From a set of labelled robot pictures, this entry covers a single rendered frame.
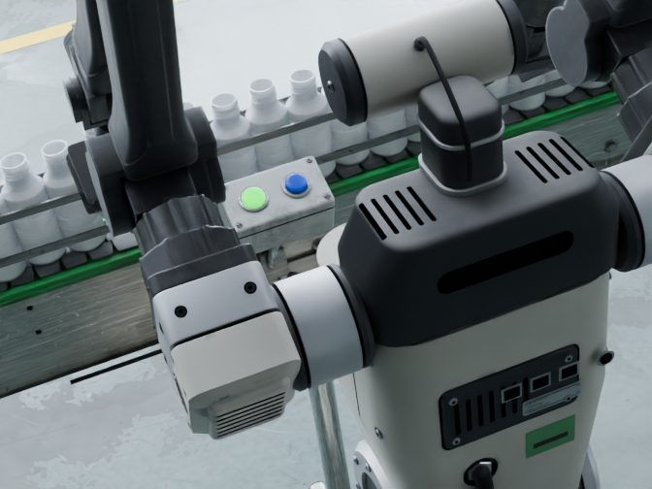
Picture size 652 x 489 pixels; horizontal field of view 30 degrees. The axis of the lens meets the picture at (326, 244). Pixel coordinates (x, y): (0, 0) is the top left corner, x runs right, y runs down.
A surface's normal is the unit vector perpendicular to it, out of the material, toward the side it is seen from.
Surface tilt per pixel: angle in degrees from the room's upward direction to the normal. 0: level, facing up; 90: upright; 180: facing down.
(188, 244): 31
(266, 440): 0
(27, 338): 90
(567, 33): 90
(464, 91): 0
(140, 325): 90
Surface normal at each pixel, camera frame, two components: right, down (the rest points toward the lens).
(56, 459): -0.11, -0.77
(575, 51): -0.93, 0.31
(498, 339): 0.36, 0.56
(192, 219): 0.30, -0.44
